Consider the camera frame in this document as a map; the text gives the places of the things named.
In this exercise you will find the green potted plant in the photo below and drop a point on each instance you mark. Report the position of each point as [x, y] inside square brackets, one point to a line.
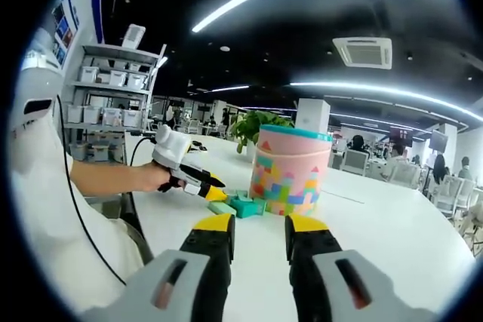
[253, 124]

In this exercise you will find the white table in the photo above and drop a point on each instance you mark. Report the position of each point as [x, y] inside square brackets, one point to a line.
[377, 231]

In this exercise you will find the wall-mounted monitor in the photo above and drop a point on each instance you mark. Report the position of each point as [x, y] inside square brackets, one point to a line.
[439, 140]

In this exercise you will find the small ceiling light panel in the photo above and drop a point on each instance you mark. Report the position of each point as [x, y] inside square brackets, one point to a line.
[162, 62]

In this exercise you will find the pile of toy blocks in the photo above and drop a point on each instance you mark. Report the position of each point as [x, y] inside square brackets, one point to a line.
[245, 209]

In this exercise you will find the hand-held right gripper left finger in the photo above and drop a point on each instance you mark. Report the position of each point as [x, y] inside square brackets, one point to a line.
[205, 246]

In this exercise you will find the rows of white storage bins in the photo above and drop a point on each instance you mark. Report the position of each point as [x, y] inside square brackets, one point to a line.
[117, 77]

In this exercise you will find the person in white shirt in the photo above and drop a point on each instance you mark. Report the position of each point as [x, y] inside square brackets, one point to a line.
[45, 224]

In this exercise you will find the short ceiling light strip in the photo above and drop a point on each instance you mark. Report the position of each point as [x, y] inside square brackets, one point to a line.
[230, 88]

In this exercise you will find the group of white office chairs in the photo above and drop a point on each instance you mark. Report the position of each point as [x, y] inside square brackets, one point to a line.
[354, 161]

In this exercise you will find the pink toy storage bucket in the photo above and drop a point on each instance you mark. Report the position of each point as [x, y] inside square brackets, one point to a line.
[290, 156]

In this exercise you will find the white square pillar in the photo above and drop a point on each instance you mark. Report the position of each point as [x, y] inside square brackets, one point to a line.
[313, 114]

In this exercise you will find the person's left hand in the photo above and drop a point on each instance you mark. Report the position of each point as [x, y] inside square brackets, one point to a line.
[154, 176]

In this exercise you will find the grey metal shelf rack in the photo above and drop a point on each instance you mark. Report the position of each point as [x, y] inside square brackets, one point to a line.
[117, 50]

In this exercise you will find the stack of white trays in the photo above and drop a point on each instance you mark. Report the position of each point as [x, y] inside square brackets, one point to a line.
[134, 36]

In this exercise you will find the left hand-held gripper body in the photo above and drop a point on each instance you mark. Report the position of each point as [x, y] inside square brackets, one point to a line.
[175, 148]

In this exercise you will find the white armrest office chair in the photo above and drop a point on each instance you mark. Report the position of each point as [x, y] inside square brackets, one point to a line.
[145, 246]

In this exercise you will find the red display screen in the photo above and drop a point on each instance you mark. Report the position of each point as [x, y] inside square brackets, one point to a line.
[400, 136]

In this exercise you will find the ceiling air conditioner unit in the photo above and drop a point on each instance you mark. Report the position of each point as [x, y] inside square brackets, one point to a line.
[364, 53]

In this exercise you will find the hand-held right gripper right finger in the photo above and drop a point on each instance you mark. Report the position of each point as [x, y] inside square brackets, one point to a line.
[311, 244]

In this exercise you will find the white chest device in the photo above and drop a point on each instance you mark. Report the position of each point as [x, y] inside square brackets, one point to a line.
[37, 84]

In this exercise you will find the curved ceiling light strip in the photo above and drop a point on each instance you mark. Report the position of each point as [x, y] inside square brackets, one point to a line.
[358, 86]

